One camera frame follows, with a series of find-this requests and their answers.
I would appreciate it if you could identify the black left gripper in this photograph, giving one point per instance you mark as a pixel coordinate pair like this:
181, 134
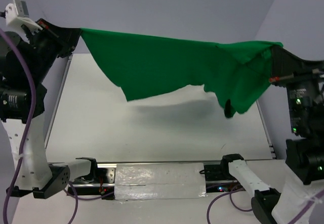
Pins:
65, 38

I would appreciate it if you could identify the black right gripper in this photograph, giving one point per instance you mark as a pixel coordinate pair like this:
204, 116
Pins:
285, 65

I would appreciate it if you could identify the green t shirt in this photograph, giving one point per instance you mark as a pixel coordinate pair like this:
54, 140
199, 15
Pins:
145, 66

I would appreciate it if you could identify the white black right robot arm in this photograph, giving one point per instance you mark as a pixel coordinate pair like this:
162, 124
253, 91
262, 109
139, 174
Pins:
303, 186

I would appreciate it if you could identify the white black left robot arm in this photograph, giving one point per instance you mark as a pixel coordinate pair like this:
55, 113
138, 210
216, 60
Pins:
24, 65

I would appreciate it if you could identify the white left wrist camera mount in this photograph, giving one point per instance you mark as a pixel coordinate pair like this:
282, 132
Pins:
17, 15

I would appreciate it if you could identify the aluminium table rail frame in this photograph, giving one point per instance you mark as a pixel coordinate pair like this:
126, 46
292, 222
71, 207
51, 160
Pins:
94, 119

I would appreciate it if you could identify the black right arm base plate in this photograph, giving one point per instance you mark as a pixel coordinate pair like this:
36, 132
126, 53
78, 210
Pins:
218, 181

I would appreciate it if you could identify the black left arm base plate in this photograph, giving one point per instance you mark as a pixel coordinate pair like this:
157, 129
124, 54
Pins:
101, 186

